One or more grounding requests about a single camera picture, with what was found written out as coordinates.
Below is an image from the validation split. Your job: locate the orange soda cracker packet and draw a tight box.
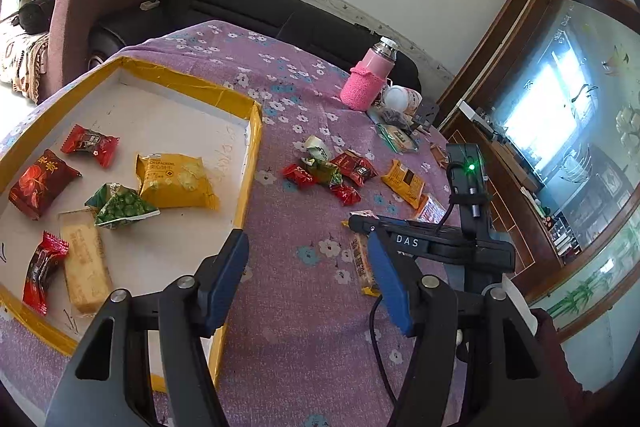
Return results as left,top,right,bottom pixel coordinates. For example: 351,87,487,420
413,193,447,225

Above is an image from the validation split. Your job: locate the yellow edged soda cracker packet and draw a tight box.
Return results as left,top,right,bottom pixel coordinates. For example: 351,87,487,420
350,232,381,298

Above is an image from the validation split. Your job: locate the green garlic pea packet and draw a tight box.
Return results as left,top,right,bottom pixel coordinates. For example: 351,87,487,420
300,157,343,187

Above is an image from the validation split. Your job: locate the right white gloved hand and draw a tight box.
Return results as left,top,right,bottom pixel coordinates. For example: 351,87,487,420
501,274,538,336

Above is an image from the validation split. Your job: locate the orange yellow biscuit packet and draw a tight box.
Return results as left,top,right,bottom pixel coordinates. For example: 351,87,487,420
381,159,425,210

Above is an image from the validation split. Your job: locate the brown snack wrapper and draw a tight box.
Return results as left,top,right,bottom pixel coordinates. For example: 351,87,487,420
430,143,449,170

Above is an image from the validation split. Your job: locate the beige cracker bar packet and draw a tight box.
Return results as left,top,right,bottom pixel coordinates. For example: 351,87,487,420
58,210,114,314

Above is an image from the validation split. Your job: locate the green edged biscuit packet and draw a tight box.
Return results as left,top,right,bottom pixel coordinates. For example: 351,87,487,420
376,124,419,154

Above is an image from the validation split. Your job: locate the small red candy right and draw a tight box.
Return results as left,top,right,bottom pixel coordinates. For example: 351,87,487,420
329,183,361,206

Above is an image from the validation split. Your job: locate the small red candy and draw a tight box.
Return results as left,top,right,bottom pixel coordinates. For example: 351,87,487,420
329,183,361,206
282,164,318,190

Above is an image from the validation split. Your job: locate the red chocolate candy packet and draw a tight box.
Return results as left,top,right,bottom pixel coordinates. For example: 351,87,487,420
331,150,378,186

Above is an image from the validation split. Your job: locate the black phone stand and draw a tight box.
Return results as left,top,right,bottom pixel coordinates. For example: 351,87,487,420
411,98,439,130

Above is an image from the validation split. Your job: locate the red candy tray bottom left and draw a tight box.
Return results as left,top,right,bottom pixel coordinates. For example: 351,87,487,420
23,231,70,317

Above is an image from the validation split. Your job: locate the white jar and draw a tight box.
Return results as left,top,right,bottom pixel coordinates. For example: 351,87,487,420
381,86,422,115

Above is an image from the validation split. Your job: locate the purple floral tablecloth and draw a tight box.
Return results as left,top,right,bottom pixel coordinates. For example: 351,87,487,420
0,18,507,427

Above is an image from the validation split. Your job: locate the wooden tv cabinet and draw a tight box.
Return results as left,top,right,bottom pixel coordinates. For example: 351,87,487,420
436,0,639,339

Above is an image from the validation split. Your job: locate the small red candy left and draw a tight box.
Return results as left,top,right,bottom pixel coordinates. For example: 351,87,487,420
282,164,318,190

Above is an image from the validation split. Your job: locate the white small snack packet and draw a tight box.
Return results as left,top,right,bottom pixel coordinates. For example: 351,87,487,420
304,135,331,161

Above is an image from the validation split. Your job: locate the green pea packet in tray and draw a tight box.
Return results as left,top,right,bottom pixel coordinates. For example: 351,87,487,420
85,182,160,229

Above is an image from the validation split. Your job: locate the pink thermos with knit sleeve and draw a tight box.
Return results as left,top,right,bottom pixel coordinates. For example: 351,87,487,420
340,37,398,112

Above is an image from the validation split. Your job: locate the yellow rimmed white tray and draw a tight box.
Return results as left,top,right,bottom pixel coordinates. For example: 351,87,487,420
0,55,265,396

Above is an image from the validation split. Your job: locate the yellow snack packet in tray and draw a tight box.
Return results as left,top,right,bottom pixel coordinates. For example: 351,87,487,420
134,153,219,210

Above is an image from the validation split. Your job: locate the large red snack packet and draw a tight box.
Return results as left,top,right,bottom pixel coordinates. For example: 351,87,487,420
9,148,81,220

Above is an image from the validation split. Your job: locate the red candy with dark label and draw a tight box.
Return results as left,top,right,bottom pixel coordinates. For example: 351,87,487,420
61,124,119,169

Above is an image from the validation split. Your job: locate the black leather sofa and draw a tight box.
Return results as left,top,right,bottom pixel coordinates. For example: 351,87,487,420
86,0,423,93

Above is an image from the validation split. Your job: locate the black bag on seat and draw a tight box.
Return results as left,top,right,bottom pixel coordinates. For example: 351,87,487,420
11,0,55,35

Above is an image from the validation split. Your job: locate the black cable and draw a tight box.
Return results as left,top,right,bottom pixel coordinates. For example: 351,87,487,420
368,296,404,417

